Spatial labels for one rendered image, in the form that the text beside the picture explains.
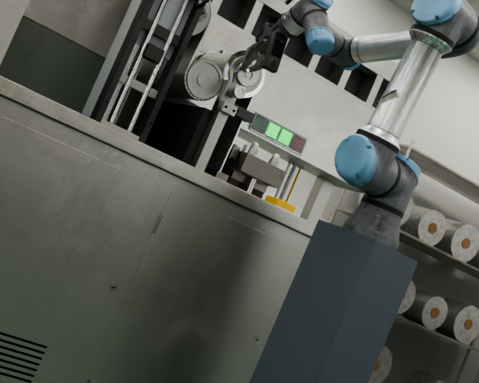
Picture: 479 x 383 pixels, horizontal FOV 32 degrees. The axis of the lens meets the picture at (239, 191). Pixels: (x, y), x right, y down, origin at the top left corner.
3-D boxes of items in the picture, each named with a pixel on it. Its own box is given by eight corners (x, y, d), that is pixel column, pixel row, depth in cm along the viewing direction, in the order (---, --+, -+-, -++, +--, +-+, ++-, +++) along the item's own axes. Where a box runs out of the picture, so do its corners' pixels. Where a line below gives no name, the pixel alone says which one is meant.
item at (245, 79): (249, 91, 261) (233, 75, 258) (245, 91, 263) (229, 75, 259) (262, 73, 263) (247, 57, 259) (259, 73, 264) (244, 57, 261)
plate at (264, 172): (240, 169, 262) (248, 152, 262) (186, 155, 297) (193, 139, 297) (279, 188, 270) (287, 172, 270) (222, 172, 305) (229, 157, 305)
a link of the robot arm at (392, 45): (500, 24, 219) (345, 44, 252) (483, 4, 211) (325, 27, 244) (494, 64, 217) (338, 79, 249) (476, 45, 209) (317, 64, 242)
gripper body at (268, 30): (272, 44, 259) (298, 20, 251) (273, 64, 254) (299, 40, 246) (253, 33, 255) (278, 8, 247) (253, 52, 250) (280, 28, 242)
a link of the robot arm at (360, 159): (387, 204, 211) (488, 11, 210) (355, 185, 200) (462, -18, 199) (353, 188, 219) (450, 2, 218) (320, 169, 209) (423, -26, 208)
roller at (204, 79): (181, 89, 252) (197, 52, 253) (148, 85, 274) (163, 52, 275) (213, 106, 258) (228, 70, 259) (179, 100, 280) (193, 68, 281)
